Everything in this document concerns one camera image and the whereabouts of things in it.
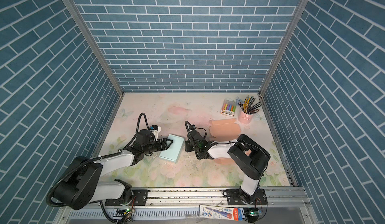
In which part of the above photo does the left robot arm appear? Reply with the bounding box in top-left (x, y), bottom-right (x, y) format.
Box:
top-left (46, 129), bottom-right (173, 210)

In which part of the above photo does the pink pencil cup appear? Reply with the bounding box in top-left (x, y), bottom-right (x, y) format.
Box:
top-left (238, 110), bottom-right (253, 125)

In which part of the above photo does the white blue red package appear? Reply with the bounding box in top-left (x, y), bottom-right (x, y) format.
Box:
top-left (199, 205), bottom-right (243, 221)

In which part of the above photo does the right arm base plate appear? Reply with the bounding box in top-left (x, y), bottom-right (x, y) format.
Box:
top-left (222, 188), bottom-right (268, 205)

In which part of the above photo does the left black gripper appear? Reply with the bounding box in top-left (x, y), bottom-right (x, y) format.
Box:
top-left (142, 138), bottom-right (174, 155)

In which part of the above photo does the pink paper box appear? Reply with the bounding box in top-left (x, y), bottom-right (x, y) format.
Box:
top-left (209, 118), bottom-right (241, 164)

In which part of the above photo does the left black corrugated cable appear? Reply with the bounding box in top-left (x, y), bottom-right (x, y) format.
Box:
top-left (46, 112), bottom-right (150, 208)

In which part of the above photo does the aluminium front rail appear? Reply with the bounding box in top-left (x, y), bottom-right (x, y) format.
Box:
top-left (60, 186), bottom-right (318, 224)

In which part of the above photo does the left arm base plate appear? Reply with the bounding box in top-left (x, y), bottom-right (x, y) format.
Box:
top-left (105, 189), bottom-right (148, 207)

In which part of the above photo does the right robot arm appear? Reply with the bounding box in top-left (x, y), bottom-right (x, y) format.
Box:
top-left (185, 122), bottom-right (271, 204)

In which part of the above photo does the light blue paper box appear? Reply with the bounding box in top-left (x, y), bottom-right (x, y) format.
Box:
top-left (159, 134), bottom-right (185, 163)

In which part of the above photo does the box of coloured markers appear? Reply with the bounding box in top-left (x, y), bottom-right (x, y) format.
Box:
top-left (220, 100), bottom-right (237, 117)

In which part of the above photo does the coloured pencils bundle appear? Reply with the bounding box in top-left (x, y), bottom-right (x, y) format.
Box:
top-left (239, 96), bottom-right (262, 115)

